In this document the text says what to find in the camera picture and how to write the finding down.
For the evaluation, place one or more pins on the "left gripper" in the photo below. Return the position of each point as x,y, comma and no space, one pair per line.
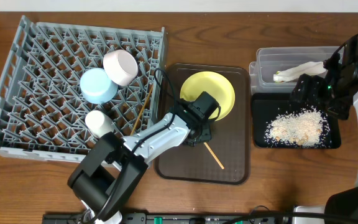
196,138

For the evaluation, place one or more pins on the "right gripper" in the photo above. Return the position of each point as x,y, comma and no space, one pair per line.
315,83

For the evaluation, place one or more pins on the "yellow plate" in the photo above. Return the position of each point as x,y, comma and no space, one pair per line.
215,84

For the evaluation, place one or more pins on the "rice food waste pile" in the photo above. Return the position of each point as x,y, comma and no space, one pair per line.
305,128

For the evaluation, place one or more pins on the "wooden chopstick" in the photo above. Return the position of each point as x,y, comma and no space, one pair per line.
214,156
142,110

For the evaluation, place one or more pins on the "white bowl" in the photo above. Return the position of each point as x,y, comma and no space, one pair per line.
120,66

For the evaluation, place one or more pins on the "white cup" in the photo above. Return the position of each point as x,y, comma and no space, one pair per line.
98,123

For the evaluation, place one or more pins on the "light blue bowl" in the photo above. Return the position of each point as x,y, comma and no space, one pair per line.
96,87

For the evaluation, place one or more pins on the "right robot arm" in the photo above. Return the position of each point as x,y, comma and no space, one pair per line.
342,69

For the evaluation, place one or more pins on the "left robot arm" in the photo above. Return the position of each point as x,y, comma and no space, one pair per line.
106,178

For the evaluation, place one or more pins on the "brown serving tray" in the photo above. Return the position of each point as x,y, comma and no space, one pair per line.
230,135

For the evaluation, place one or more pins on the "black tray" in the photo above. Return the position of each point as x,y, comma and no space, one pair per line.
268,107

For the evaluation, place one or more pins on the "clear plastic bin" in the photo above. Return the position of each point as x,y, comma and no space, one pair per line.
273,59

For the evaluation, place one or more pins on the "grey plastic dish rack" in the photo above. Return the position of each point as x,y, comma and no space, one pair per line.
42,110

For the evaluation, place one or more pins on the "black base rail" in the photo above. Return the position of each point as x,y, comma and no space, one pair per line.
142,218

